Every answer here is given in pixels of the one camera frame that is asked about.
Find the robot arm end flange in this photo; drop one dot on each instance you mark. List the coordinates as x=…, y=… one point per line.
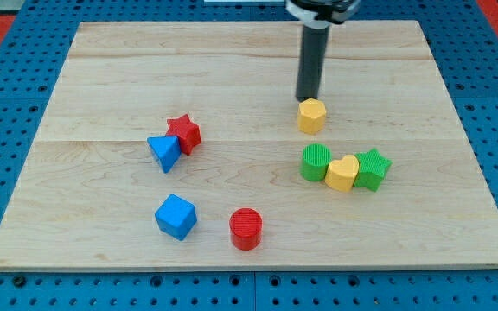
x=320, y=14

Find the blue cube block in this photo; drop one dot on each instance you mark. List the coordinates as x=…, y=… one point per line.
x=176, y=217

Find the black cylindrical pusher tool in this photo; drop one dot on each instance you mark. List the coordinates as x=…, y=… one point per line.
x=312, y=54

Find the red star block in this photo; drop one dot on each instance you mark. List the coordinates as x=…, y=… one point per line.
x=187, y=132

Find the green star block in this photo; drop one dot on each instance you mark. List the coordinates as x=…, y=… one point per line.
x=373, y=167

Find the yellow hexagon block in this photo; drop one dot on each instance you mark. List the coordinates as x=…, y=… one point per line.
x=311, y=116

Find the yellow heart block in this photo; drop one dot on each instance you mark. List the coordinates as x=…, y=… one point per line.
x=341, y=173

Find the wooden board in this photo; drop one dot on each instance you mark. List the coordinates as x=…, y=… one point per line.
x=89, y=189

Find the green circle block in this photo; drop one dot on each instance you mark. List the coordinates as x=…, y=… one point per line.
x=315, y=160

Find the blue triangle block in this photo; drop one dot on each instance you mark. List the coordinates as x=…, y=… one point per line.
x=166, y=151

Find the red cylinder block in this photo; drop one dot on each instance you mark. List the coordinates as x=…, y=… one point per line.
x=246, y=226

